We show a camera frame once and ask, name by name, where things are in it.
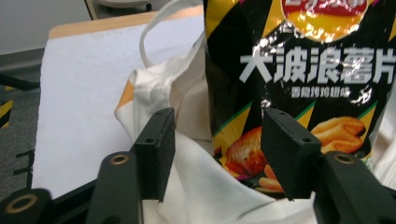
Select yellow black floor tape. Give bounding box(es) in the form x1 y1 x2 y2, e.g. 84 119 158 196
0 99 15 129

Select office chair base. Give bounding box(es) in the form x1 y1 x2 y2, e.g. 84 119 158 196
98 0 153 12

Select black yellow chips bag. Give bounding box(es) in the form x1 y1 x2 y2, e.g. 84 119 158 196
204 0 396 200

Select white tote bag colourful shapes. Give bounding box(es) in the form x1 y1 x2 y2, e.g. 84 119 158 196
113 0 396 224

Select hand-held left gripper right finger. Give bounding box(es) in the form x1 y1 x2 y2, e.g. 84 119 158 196
261 106 322 202

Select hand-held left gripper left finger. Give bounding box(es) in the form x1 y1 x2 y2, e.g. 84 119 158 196
134 106 177 203

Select white table mat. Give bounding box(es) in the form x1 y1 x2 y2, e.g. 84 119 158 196
31 13 206 200

